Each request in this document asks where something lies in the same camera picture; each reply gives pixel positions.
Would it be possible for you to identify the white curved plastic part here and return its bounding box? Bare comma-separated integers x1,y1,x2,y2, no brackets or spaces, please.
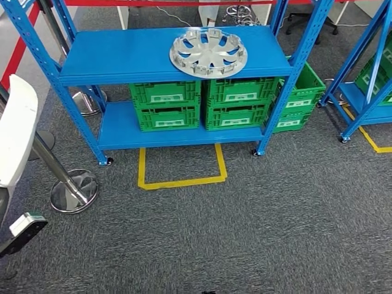
0,74,39,188

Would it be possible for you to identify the blue metal shelf rack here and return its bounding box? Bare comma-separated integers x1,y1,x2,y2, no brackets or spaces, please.
2,0,335,167
316,0,392,143

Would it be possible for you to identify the chrome stool black seat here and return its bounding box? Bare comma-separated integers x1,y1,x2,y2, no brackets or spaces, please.
223,4,255,26

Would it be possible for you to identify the black office chair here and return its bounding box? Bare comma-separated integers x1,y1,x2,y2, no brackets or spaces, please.
286,11,339,45

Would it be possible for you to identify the yellow floor tape outline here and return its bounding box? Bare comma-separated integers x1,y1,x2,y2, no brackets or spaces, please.
341,103,392,155
137,143,228,192

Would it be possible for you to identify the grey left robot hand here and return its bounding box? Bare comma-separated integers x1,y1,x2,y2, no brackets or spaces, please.
0,187,10,230

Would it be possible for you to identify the grey wheel hubcap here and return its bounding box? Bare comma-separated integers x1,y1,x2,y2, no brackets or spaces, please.
168,27,248,80

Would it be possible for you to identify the white floor cable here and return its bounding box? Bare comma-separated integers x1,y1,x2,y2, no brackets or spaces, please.
156,6,192,28

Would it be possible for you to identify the chrome stanchion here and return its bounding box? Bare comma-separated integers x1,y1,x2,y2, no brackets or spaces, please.
321,78,350,107
0,83,100,215
38,0,108,118

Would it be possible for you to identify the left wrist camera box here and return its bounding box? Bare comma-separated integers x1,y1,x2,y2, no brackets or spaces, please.
0,211,48,258

